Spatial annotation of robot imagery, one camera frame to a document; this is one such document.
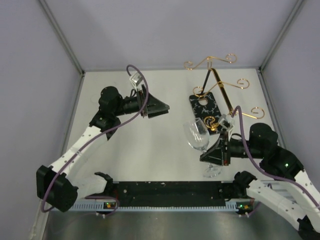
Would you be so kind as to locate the white cable duct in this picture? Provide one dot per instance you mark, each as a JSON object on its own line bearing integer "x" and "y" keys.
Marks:
{"x": 106, "y": 206}

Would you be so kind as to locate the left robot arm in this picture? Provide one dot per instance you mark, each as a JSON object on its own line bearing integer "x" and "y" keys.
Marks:
{"x": 59, "y": 184}

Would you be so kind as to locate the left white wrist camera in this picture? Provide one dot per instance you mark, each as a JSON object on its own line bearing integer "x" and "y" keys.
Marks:
{"x": 136, "y": 79}

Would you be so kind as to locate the black marble rack base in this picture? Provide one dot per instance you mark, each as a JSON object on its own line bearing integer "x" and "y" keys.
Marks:
{"x": 208, "y": 113}

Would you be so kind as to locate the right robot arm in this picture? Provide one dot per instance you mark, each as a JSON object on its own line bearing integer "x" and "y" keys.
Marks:
{"x": 277, "y": 163}

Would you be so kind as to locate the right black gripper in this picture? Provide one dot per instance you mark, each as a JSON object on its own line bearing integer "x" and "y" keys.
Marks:
{"x": 214, "y": 154}

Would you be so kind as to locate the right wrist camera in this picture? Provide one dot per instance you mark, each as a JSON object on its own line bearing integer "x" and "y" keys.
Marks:
{"x": 227, "y": 124}

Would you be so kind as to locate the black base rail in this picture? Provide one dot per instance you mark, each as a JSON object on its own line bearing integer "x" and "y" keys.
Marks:
{"x": 169, "y": 194}

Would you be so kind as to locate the gold wire glass rack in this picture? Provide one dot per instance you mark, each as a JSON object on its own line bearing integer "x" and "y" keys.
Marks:
{"x": 212, "y": 79}

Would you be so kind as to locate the clear wine glass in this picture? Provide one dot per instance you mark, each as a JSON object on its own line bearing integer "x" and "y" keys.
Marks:
{"x": 198, "y": 138}

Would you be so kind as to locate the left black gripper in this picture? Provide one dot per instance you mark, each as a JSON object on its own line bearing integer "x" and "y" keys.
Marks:
{"x": 155, "y": 107}

